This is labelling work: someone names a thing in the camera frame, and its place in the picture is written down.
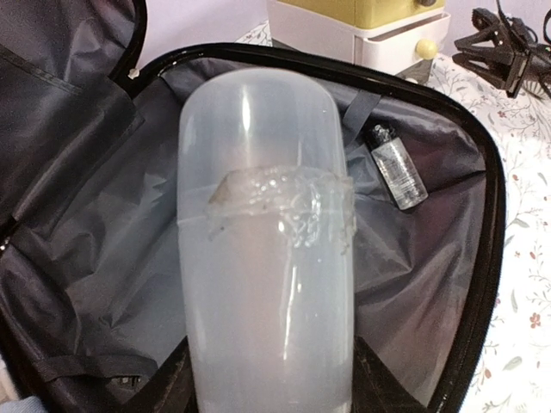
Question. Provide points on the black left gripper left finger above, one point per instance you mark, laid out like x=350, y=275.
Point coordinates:
x=172, y=388

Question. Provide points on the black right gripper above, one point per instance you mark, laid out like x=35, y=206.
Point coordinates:
x=514, y=60

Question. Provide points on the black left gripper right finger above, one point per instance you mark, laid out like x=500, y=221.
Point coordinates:
x=374, y=388

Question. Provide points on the yellow top drawer box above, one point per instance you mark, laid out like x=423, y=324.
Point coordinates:
x=400, y=38

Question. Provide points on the pink and teal kids suitcase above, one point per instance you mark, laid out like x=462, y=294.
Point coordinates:
x=91, y=297

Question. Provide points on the floral patterned table mat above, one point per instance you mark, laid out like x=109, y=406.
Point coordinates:
x=458, y=341

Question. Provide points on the small clear black-capped vial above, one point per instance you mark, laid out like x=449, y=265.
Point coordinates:
x=396, y=167

